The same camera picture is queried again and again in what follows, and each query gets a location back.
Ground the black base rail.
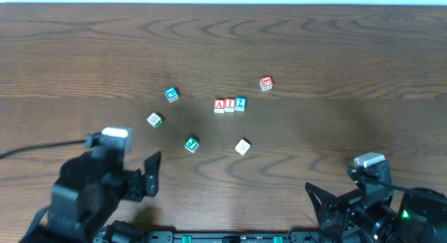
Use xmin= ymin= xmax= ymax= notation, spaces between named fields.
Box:
xmin=93 ymin=231 xmax=320 ymax=243

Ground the red letter E block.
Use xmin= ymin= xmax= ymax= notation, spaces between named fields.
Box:
xmin=259 ymin=76 xmax=274 ymax=91

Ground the green letter J block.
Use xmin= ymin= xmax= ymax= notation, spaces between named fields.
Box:
xmin=184 ymin=136 xmax=200 ymax=153

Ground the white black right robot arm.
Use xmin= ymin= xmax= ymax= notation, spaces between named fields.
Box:
xmin=305 ymin=161 xmax=446 ymax=242

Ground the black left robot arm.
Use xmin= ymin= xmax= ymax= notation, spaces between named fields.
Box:
xmin=22 ymin=128 xmax=161 ymax=242

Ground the red letter A block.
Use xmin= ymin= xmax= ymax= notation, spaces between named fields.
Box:
xmin=214 ymin=99 xmax=225 ymax=114

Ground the plain yellow wooden block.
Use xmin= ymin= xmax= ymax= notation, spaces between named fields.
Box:
xmin=235 ymin=139 xmax=251 ymax=156

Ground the green letter R block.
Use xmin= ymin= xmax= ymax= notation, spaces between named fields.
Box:
xmin=147 ymin=112 xmax=163 ymax=128

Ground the red letter I block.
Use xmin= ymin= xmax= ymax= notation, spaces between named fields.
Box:
xmin=224 ymin=98 xmax=235 ymax=112

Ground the blue letter P block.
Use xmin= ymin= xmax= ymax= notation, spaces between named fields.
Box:
xmin=164 ymin=87 xmax=179 ymax=103

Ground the blue number 2 block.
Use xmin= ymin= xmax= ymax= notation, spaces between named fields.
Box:
xmin=235 ymin=97 xmax=247 ymax=112

